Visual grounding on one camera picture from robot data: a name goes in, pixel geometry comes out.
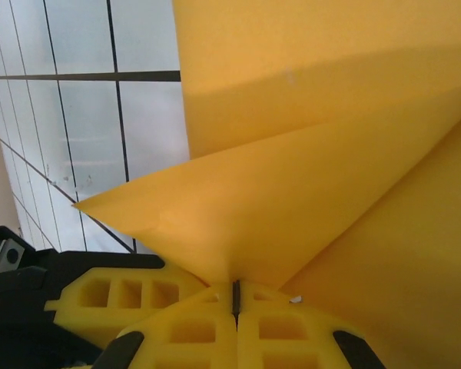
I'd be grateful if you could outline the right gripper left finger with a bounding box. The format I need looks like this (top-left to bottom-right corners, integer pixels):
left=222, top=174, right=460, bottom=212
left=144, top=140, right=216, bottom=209
left=95, top=281, right=238, bottom=369

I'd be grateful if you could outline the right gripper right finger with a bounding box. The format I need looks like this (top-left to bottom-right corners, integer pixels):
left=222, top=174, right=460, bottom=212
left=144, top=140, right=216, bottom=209
left=236, top=281, right=381, bottom=369

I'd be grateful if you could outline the orange paper sheet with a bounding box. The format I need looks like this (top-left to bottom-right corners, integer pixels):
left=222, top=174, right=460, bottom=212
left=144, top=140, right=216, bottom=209
left=71, top=0, right=461, bottom=369

